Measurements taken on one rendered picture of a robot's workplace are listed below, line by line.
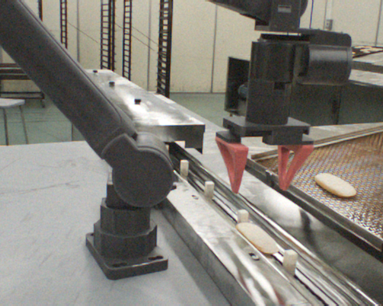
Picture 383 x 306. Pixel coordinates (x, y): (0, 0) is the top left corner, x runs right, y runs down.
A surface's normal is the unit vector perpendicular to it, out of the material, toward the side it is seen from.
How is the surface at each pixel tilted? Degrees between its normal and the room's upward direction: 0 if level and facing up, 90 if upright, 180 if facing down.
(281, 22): 90
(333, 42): 90
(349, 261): 0
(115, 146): 90
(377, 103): 90
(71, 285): 0
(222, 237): 0
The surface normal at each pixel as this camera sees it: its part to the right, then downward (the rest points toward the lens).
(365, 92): -0.94, 0.04
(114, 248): -0.22, 0.25
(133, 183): 0.11, 0.26
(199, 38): 0.33, 0.26
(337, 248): 0.05, -0.96
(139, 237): 0.53, 0.25
